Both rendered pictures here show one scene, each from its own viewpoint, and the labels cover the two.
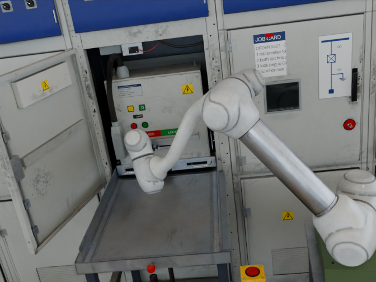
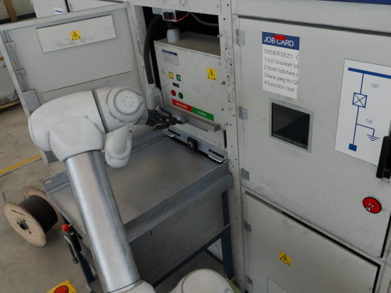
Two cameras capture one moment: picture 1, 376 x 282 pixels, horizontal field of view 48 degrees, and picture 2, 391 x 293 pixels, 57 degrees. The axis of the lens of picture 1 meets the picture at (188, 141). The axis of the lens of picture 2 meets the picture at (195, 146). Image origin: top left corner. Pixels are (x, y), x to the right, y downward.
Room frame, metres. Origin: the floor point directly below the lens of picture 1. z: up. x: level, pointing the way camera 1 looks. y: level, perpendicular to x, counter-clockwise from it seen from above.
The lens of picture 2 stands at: (0.96, -1.06, 1.86)
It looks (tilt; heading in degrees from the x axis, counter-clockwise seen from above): 31 degrees down; 47
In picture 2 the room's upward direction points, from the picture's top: 7 degrees counter-clockwise
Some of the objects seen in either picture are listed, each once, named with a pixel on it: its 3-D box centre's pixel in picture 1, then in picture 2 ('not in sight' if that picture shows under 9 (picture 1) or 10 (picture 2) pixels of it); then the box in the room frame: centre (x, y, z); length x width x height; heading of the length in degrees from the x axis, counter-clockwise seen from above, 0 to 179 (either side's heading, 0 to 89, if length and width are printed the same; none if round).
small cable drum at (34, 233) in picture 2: not in sight; (34, 216); (1.47, 1.26, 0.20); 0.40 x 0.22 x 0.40; 105
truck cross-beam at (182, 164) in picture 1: (166, 164); (197, 140); (2.10, 0.13, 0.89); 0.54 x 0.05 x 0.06; 84
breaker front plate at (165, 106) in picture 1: (159, 122); (189, 97); (2.08, 0.14, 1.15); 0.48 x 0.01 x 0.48; 84
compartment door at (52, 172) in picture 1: (52, 144); (85, 87); (1.80, 0.61, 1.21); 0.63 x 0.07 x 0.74; 158
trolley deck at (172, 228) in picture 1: (160, 215); (137, 186); (1.70, 0.17, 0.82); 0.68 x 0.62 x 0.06; 174
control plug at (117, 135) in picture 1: (119, 141); (155, 102); (2.03, 0.35, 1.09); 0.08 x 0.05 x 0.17; 174
